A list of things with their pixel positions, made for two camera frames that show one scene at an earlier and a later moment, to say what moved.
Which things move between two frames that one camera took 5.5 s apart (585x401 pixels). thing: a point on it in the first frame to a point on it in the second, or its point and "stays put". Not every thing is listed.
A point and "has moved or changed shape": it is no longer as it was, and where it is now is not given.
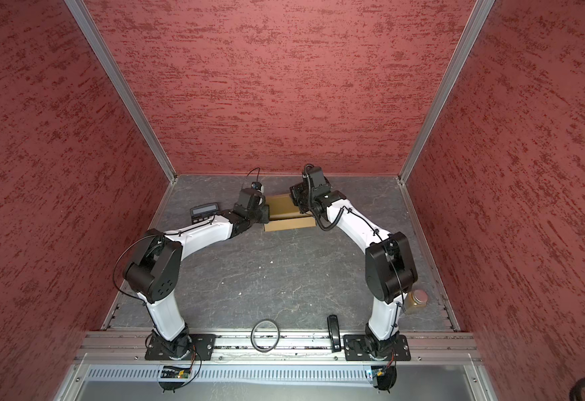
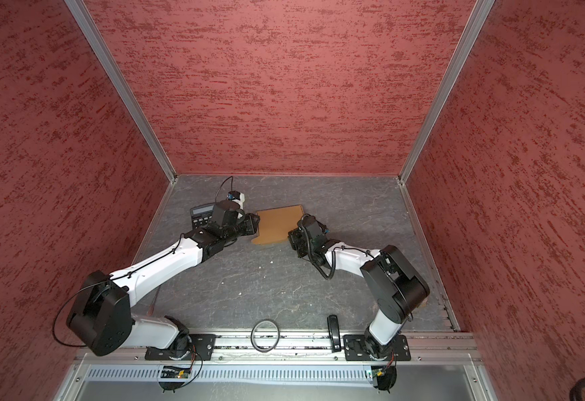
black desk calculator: x=202 y=212 stays put
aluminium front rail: x=129 y=347 stays put
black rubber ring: x=275 y=345 stays put
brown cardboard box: x=284 y=214 has moved or changed shape
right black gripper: x=295 y=191 to x=292 y=237
